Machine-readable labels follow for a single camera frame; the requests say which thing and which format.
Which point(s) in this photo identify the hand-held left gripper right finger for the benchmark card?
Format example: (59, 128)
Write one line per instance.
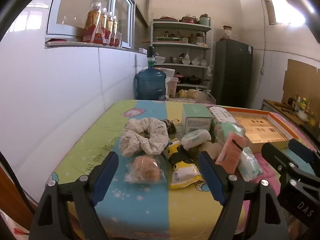
(212, 180)

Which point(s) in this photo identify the clear plastic bag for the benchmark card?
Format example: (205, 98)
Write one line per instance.
(197, 95)

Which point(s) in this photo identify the red lidded pot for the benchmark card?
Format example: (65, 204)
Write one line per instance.
(178, 78)

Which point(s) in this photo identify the amber bottle red label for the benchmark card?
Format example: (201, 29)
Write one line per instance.
(93, 25)
(103, 28)
(115, 33)
(110, 31)

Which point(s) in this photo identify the orange rimmed box tray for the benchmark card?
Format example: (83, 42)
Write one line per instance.
(265, 130)

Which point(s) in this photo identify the water jug pump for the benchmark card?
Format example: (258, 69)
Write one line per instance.
(151, 53)

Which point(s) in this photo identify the small high window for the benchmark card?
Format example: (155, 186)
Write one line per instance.
(285, 5)

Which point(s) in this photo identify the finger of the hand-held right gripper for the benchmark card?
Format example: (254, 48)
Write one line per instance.
(301, 150)
(275, 155)

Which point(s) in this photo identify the brown wooden board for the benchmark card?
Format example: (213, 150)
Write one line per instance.
(12, 200)

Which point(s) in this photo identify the pale blue tissue pack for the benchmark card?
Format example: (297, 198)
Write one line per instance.
(250, 165)

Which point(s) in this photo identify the small white wipes pack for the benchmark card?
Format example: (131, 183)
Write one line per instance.
(195, 138)

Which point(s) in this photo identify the leopard print scrunchie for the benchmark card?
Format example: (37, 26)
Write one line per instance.
(171, 127)

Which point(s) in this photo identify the bagged beige soft ball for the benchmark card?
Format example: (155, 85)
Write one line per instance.
(146, 170)

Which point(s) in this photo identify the grey metal shelf rack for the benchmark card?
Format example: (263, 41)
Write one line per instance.
(180, 66)

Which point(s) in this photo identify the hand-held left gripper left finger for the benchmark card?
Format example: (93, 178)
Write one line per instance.
(106, 177)

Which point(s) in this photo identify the red pan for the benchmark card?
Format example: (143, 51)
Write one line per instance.
(189, 19)

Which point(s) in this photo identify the red flat item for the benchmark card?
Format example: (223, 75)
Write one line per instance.
(58, 40)

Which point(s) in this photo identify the floral tissue package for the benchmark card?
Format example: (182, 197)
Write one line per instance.
(222, 115)

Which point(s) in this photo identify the white floral scrunchie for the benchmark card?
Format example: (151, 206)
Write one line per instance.
(155, 135)

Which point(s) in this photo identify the dark refrigerator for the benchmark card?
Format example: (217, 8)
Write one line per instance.
(232, 80)

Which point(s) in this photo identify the grey framed window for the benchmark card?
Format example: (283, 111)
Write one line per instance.
(75, 5)

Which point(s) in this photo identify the wooden side counter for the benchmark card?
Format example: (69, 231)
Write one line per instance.
(275, 106)

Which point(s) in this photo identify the teal enamel pot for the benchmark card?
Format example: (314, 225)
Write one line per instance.
(205, 20)

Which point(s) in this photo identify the blue water jug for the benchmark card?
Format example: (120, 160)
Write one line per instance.
(150, 82)

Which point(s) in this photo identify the glass jar with lid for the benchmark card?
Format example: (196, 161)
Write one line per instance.
(227, 33)

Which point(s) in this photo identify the bagged green sponge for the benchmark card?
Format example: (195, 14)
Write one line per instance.
(230, 130)

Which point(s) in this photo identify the yellow green bottle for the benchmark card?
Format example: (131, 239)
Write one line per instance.
(303, 103)

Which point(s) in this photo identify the brown cardboard sheet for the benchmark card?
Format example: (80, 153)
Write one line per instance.
(300, 80)

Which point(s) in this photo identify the clear drinking glass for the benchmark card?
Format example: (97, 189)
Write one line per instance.
(120, 40)

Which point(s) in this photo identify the pink packet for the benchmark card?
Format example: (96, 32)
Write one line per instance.
(230, 152)

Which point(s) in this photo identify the white plastic container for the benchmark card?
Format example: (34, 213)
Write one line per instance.
(172, 87)

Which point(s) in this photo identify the black wok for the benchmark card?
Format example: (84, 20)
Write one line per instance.
(195, 80)

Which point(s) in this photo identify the yellow and black packet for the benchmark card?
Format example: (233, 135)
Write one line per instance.
(185, 175)

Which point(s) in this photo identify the green and white carton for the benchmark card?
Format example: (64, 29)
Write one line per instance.
(196, 112)

